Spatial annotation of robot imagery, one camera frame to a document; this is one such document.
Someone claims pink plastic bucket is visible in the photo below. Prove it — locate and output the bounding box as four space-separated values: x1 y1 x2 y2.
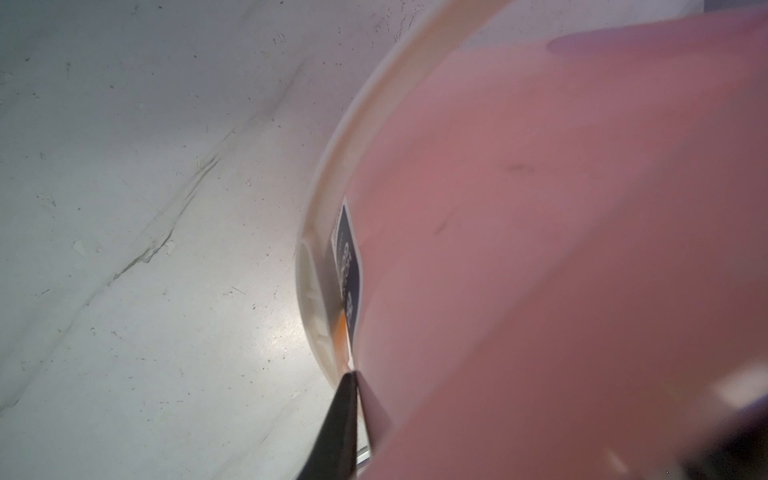
296 1 767 479

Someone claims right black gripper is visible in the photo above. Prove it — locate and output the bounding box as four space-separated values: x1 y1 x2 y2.
679 397 767 479

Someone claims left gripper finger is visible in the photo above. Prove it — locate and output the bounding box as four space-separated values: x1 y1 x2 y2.
297 372 358 480

